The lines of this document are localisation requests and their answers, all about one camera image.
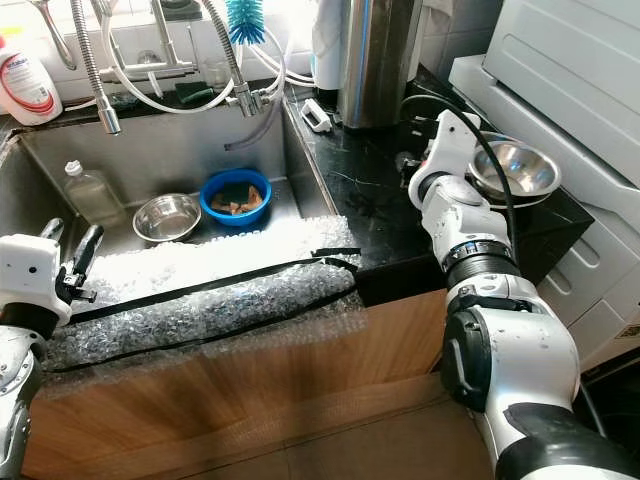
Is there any large steel bowl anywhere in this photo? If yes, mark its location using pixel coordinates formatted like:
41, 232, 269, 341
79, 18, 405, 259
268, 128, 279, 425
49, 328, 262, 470
468, 135, 563, 206

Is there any clear plastic bottle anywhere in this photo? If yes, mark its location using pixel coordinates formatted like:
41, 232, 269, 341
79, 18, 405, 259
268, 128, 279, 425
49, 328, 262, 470
63, 160, 126, 229

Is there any small steel bowl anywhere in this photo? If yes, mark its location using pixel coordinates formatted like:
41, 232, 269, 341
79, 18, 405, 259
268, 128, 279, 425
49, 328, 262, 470
132, 193, 203, 244

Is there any small white plastic clip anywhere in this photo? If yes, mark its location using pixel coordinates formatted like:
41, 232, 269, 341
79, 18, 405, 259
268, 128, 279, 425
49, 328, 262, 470
300, 98, 333, 133

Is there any stainless steel cylinder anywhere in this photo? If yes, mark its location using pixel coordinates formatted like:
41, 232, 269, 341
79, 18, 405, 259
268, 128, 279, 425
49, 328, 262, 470
338, 0, 426, 129

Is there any stainless steel sink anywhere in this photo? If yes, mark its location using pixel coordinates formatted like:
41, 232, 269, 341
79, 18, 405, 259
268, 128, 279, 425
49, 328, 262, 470
0, 105, 346, 301

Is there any bubble wrap sheet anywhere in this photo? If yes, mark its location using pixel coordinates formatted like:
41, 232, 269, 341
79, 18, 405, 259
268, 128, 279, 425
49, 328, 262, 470
45, 215, 366, 376

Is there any white dish soap bottle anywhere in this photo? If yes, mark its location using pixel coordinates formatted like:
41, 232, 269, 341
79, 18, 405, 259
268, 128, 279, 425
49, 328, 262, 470
0, 35, 64, 126

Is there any white jug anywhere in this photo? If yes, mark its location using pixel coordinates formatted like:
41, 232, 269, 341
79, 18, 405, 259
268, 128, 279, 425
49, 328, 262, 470
310, 0, 351, 91

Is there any translucent plastic tube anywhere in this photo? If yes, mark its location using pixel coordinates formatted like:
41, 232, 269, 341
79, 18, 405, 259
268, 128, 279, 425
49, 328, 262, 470
222, 95, 286, 143

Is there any blue plastic bowl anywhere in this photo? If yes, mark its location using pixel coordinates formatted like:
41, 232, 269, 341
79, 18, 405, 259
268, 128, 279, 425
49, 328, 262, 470
200, 168, 273, 228

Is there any brown sponge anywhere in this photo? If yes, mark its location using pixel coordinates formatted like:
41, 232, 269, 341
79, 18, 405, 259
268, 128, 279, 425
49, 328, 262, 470
218, 185, 263, 214

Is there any silver spring faucet sprayer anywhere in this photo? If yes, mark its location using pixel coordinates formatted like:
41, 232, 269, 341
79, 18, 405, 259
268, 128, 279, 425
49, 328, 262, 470
70, 0, 123, 136

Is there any chrome flexible neck faucet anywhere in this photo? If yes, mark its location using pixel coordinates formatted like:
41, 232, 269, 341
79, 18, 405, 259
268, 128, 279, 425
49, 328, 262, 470
200, 0, 266, 119

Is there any hanging steel ladle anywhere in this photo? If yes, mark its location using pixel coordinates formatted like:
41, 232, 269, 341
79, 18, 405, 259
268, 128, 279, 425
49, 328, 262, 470
30, 0, 81, 71

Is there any white appliance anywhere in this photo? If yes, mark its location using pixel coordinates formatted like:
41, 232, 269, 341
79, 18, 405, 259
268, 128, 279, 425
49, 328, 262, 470
448, 0, 640, 371

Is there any chrome tap bar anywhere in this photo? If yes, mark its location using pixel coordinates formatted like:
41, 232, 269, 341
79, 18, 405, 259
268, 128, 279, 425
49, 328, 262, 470
105, 0, 196, 81

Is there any green sponge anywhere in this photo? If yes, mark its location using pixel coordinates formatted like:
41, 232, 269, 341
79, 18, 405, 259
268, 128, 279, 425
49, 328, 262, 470
175, 82, 231, 106

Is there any wooden cabinet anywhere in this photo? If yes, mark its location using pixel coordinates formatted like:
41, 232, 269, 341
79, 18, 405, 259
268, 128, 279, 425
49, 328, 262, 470
20, 285, 476, 480

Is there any blue bottle brush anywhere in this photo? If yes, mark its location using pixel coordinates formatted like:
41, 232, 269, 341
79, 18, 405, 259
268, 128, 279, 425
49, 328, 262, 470
225, 0, 266, 46

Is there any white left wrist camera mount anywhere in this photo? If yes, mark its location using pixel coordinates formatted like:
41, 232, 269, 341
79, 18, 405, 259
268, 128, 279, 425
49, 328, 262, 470
0, 233, 73, 326

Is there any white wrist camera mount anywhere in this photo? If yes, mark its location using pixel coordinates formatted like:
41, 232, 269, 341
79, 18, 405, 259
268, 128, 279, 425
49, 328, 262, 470
408, 108, 481, 211
0, 233, 73, 326

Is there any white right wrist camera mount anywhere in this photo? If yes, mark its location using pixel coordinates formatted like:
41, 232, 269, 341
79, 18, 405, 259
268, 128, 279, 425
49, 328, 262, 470
408, 108, 481, 211

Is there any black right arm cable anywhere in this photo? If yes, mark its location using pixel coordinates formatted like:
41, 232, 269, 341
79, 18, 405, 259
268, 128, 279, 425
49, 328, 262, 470
400, 95, 521, 241

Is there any white flexible hose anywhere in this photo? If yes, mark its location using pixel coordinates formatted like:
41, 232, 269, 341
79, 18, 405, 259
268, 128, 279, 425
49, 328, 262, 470
250, 25, 313, 88
100, 0, 241, 116

